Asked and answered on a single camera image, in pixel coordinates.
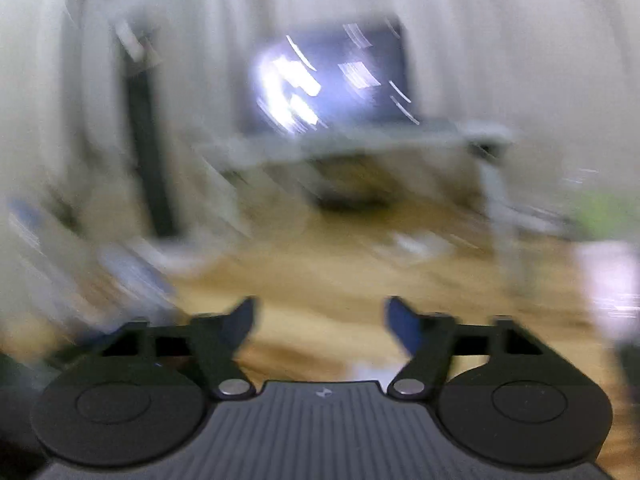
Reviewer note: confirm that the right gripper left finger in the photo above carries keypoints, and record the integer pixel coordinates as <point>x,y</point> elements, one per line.
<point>214,340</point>

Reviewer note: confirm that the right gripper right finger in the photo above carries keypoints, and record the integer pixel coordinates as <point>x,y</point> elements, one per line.
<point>428,339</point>

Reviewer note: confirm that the black white tower heater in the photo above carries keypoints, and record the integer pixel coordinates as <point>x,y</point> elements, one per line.
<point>166,174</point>

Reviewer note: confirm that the white folding lap table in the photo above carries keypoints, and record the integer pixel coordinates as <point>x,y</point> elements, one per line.
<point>485,141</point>

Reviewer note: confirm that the pink plush item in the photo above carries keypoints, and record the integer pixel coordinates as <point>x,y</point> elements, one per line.
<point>610,282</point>

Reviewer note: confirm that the green yarn ball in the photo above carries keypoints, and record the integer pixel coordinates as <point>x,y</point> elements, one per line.
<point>601,215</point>

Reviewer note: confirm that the clear bottle blue cap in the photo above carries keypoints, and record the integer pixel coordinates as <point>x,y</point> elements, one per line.
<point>30,225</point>

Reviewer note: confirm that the tablet with dark screen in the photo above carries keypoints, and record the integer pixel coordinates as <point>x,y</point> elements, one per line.
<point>328,77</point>

